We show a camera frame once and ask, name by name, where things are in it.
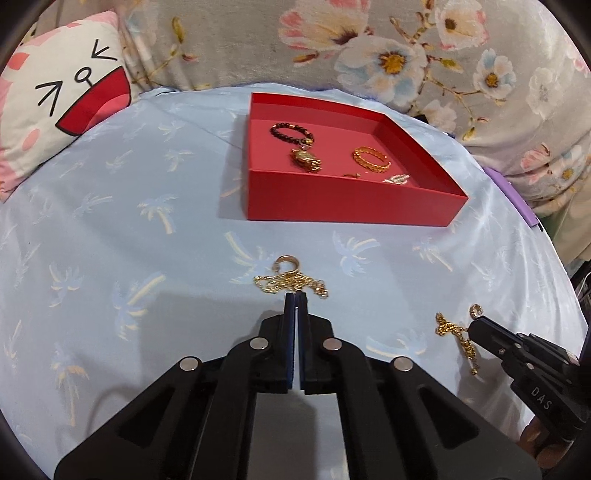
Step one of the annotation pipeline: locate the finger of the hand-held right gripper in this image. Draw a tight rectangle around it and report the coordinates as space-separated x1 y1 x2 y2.
469 331 522 377
468 318 520 354

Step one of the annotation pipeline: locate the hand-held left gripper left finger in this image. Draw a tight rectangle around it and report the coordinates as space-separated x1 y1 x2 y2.
54 294 296 480

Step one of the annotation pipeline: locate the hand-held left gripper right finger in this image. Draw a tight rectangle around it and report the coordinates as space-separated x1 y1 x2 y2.
298 293 541 480

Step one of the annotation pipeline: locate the gold chain with oval pendant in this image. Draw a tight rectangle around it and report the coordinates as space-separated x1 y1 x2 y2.
435 312 482 376

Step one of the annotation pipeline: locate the gold clover necklace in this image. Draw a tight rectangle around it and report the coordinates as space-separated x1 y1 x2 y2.
254 271 330 301

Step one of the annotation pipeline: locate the red cardboard box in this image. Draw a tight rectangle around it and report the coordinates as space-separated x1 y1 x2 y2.
247 92 469 228

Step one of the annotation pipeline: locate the gold wristwatch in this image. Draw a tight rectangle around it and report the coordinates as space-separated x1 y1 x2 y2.
290 147 322 174

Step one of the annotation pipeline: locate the gold braided bangle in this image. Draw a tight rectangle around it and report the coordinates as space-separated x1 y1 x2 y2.
353 145 392 175

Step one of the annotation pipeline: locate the dark beaded bracelet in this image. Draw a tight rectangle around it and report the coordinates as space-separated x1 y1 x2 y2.
270 121 317 147

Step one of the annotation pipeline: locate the person's right hand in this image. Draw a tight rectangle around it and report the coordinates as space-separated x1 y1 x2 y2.
519 415 571 462

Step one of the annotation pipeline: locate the purple mat edge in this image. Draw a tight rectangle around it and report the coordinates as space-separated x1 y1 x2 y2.
482 166 546 232

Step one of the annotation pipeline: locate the grey floral blanket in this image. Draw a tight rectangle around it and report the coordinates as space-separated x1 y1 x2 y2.
37 0 591 273

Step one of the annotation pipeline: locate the cat face pillow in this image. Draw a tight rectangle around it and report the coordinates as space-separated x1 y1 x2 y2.
0 10 133 204

